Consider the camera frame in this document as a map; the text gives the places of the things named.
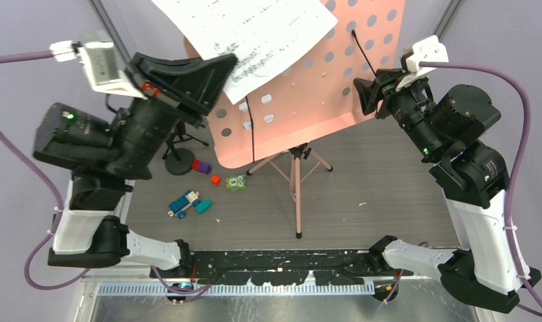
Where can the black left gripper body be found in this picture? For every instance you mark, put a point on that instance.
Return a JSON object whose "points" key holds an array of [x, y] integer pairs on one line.
{"points": [[155, 89]]}

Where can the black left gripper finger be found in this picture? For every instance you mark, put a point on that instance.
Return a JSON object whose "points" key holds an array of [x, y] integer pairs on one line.
{"points": [[203, 98], [175, 73]]}

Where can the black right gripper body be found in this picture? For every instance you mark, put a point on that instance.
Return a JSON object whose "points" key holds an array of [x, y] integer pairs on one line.
{"points": [[407, 104]]}

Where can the pink music stand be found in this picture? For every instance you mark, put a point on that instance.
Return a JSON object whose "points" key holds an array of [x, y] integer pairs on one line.
{"points": [[311, 97]]}

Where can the black round-base microphone stand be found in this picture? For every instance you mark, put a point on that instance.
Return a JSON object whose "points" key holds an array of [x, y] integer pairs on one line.
{"points": [[180, 163]]}

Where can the sheet music page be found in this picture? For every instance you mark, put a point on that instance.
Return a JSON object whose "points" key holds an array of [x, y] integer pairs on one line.
{"points": [[266, 36]]}

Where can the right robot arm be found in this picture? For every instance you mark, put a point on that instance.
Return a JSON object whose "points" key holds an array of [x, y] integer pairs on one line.
{"points": [[474, 180]]}

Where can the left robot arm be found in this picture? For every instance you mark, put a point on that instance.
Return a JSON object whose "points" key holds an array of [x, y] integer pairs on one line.
{"points": [[103, 157]]}

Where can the purple and red brick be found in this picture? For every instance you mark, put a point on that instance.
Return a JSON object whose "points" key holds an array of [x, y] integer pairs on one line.
{"points": [[202, 166]]}

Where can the small red-orange cube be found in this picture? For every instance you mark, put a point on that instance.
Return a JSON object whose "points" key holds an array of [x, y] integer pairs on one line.
{"points": [[216, 180]]}

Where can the green owl number block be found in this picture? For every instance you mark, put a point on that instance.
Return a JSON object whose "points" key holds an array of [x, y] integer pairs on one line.
{"points": [[236, 182]]}

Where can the teal toy brick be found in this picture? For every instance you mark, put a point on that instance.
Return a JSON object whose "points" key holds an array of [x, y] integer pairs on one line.
{"points": [[202, 206]]}

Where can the blue toy brick car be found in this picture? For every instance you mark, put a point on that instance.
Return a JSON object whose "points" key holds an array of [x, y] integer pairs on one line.
{"points": [[177, 208]]}

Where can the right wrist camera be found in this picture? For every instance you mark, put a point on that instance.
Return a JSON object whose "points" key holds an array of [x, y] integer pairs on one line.
{"points": [[429, 49]]}

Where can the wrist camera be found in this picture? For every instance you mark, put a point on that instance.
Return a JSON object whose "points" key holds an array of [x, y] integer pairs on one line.
{"points": [[96, 54], [429, 49]]}

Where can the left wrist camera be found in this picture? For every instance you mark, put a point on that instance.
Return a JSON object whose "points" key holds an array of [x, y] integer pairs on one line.
{"points": [[96, 54]]}

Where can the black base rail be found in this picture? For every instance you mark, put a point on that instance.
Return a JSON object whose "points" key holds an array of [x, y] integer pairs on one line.
{"points": [[281, 267]]}

